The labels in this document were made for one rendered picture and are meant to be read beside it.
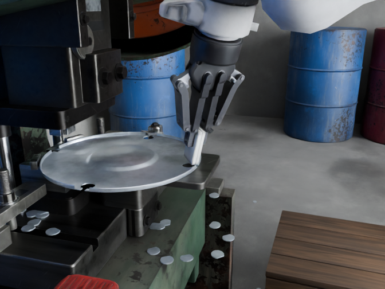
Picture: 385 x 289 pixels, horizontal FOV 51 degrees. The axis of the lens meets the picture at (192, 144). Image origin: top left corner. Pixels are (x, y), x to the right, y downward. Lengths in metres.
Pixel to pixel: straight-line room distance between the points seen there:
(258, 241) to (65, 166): 1.37
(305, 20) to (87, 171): 0.43
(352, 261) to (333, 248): 0.08
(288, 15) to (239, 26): 0.12
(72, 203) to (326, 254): 0.82
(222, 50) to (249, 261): 1.36
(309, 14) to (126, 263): 0.47
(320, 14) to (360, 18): 3.49
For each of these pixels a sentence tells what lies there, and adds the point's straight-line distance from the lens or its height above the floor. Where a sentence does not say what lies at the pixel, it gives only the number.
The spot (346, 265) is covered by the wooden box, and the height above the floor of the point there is 0.35.
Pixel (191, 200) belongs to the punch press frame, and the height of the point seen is 0.65.
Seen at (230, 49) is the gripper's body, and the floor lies 0.99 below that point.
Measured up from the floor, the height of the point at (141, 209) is 0.70.
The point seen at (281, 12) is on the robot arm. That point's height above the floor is 1.04.
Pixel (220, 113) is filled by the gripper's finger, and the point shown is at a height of 0.88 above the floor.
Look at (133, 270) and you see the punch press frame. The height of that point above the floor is 0.64.
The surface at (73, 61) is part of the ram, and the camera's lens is 0.68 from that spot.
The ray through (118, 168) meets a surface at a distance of 0.70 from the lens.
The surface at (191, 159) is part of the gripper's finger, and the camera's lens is 0.71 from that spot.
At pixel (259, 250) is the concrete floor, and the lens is 1.92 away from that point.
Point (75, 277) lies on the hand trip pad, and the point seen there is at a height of 0.76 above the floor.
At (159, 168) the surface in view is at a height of 0.78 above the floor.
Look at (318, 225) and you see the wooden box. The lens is 1.45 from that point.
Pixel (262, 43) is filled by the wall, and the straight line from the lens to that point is 3.97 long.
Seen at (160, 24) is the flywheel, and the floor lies 1.01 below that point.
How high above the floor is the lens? 1.05
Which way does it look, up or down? 19 degrees down
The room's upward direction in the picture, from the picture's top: straight up
